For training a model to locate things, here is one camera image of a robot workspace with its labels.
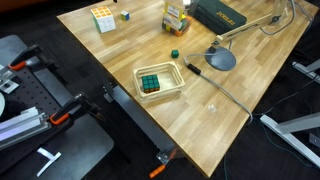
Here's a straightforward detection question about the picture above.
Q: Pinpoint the large white rubik's cube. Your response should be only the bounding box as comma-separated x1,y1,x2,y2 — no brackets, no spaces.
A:
90,5,117,34

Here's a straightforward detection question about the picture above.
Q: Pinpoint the black rubik's cube green face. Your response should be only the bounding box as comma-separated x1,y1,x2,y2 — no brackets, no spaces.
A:
141,74,161,94

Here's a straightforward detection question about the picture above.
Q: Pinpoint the mini rubik's cube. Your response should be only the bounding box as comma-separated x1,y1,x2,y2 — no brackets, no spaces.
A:
120,9,131,22

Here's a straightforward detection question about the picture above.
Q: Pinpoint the light wooden crate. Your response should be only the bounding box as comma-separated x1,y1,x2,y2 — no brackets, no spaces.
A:
133,61,186,102

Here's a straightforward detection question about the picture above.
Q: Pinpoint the grey metal mounting bar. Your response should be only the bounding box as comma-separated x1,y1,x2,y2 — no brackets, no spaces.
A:
103,84,178,165

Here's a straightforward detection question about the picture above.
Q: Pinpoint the wooden desk lamp grey base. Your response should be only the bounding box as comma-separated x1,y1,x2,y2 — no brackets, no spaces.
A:
204,0,291,72

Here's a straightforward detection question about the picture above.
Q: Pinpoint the clear box of colourful cubes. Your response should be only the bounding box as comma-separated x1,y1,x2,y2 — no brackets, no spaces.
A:
161,0,193,38

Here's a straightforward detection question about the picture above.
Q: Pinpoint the dark grey floor plate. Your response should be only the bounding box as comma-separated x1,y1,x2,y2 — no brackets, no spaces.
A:
0,34,115,180

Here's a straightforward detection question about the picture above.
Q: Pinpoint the black clamp orange grip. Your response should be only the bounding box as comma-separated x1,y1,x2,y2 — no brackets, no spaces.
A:
8,44,60,74
49,93,102,127

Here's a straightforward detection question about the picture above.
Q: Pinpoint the black perforated board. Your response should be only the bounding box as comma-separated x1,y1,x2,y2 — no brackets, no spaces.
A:
0,65,74,134

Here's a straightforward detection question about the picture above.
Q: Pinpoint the white angled strip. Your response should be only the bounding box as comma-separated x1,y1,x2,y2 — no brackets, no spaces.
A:
35,147,63,178

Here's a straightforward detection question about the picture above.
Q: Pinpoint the white table leg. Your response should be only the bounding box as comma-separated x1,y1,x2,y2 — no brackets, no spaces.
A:
260,112,320,168
292,59,320,84

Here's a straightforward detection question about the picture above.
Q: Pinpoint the grey cable with black switch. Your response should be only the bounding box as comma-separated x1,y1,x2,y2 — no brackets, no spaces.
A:
183,50,255,126

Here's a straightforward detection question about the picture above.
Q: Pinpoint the orange handled table clamp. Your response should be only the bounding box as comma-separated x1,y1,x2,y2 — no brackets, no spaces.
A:
148,148,179,180

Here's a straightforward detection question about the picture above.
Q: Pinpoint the black floor cable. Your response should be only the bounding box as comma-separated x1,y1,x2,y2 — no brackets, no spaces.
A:
253,79,320,117

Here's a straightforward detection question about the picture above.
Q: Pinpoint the grey lamp cable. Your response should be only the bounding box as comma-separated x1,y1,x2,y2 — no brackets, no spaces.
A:
259,0,315,36

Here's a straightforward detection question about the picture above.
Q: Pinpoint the aluminium profile rail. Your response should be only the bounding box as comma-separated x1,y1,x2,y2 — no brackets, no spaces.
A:
0,107,52,152

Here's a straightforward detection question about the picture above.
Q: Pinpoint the silver metal bracket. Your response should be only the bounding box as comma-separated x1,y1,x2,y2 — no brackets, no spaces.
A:
0,65,20,95

